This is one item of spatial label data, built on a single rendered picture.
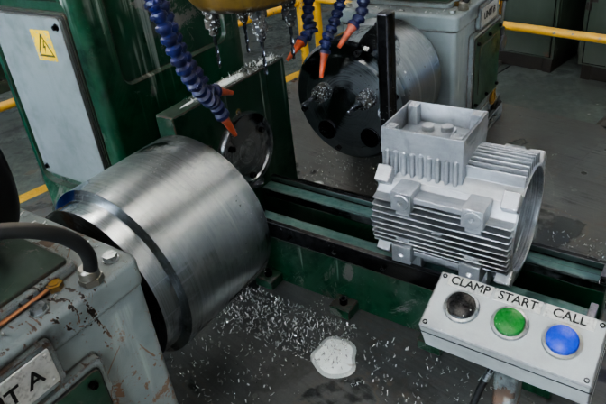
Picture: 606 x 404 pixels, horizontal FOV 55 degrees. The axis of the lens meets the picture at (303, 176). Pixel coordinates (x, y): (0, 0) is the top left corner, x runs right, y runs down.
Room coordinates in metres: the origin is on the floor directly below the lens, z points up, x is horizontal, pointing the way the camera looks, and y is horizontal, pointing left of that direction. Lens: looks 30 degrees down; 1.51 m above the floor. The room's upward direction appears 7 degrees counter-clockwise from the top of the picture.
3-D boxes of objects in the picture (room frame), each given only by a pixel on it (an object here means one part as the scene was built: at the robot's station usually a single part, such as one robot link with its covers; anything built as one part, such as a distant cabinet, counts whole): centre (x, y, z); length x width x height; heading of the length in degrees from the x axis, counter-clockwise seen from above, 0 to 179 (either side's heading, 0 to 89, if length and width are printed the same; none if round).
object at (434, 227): (0.72, -0.23, 1.02); 0.20 x 0.19 x 0.19; 54
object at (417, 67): (1.17, -0.18, 1.04); 0.41 x 0.25 x 0.25; 143
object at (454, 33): (1.38, -0.34, 0.99); 0.35 x 0.31 x 0.37; 143
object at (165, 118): (1.00, 0.15, 0.97); 0.30 x 0.11 x 0.34; 143
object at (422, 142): (0.74, -0.19, 1.11); 0.12 x 0.11 x 0.07; 54
